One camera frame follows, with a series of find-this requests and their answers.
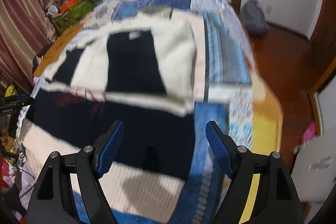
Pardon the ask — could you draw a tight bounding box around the blue patchwork bedspread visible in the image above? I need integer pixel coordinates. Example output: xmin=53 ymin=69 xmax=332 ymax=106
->
xmin=20 ymin=0 xmax=253 ymax=223

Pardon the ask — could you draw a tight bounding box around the white cabinet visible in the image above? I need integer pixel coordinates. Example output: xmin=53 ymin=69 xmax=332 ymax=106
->
xmin=290 ymin=127 xmax=336 ymax=204

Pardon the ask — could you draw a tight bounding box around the orange box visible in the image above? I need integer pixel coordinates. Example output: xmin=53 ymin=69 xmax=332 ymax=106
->
xmin=60 ymin=0 xmax=80 ymax=13

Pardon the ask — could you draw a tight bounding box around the grey backpack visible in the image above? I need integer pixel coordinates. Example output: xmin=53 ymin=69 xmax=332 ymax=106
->
xmin=240 ymin=0 xmax=270 ymax=36

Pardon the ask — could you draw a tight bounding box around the yellow bed mattress edge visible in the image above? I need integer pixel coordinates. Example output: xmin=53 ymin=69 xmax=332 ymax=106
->
xmin=239 ymin=74 xmax=284 ymax=224

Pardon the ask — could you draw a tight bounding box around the white and navy knit sweater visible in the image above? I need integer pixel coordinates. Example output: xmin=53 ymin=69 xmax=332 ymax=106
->
xmin=20 ymin=14 xmax=197 ymax=223

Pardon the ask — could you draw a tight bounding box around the green storage bag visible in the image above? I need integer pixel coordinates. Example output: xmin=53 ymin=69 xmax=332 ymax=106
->
xmin=51 ymin=0 xmax=96 ymax=36

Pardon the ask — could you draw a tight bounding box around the striped pink curtain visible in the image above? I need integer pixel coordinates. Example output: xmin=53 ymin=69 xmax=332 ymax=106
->
xmin=1 ymin=0 xmax=56 ymax=92

